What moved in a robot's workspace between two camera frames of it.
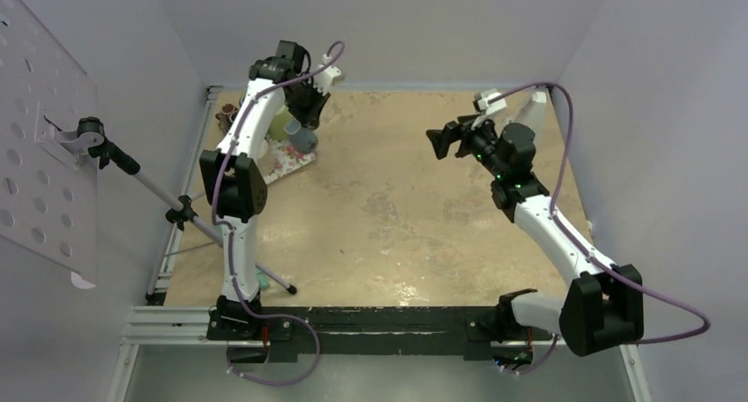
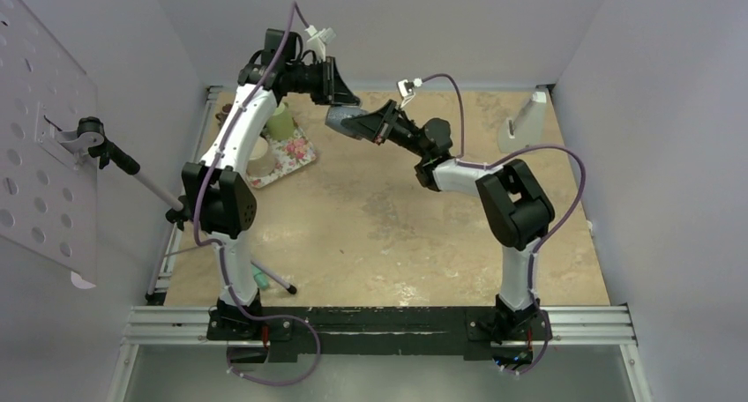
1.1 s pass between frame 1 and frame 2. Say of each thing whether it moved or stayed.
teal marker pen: stayed
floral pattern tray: stayed
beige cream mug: stayed
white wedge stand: stayed
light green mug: stayed
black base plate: stayed
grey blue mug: moved
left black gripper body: moved
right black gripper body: moved
